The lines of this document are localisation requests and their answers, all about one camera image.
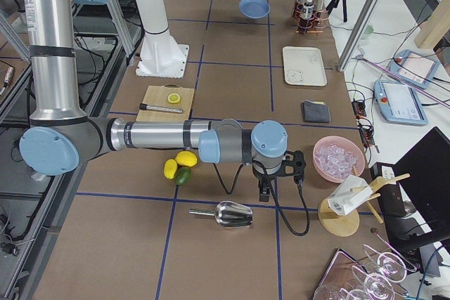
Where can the green lime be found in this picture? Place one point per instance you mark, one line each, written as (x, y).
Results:
(182, 176)

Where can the aluminium frame post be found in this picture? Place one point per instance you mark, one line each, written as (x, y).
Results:
(356, 34)

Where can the yellow lemon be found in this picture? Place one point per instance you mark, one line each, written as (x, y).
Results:
(170, 168)
(186, 159)

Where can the green small bowl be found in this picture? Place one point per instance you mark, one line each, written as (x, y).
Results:
(369, 29)

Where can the blue teach pendant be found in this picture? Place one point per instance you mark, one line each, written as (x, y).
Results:
(413, 67)
(398, 103)

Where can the steel muddler rod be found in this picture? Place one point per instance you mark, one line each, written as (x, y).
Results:
(147, 107)

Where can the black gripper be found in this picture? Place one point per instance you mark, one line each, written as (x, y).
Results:
(262, 175)

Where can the dark drink bottle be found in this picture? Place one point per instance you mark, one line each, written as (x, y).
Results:
(318, 7)
(307, 12)
(302, 1)

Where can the wooden cup stand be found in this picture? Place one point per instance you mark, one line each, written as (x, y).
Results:
(344, 226)

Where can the black camera tripod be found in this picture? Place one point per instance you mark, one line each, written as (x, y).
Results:
(334, 4)

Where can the wine glass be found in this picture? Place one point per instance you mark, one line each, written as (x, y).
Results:
(377, 286)
(390, 264)

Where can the blue round plate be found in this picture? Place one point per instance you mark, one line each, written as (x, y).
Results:
(254, 9)

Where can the white paper carton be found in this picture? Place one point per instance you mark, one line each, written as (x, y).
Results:
(349, 195)

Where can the copper wire bottle rack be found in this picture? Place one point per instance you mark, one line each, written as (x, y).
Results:
(314, 23)

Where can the pink ice bowl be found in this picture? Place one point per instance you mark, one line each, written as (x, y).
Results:
(335, 158)

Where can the half lemon slice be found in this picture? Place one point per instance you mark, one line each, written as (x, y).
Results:
(174, 98)

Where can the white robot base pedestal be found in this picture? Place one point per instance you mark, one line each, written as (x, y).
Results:
(161, 55)

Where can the black monitor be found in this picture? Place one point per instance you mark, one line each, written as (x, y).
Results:
(427, 163)

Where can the wooden cutting board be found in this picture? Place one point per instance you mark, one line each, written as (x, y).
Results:
(158, 96)

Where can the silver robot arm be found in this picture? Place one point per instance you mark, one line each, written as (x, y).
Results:
(62, 136)

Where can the steel ice scoop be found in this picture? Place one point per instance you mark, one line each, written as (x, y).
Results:
(228, 214)

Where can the cream bear tray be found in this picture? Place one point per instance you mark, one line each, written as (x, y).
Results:
(303, 66)

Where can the grey folded cloth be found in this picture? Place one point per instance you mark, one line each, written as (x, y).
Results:
(315, 112)

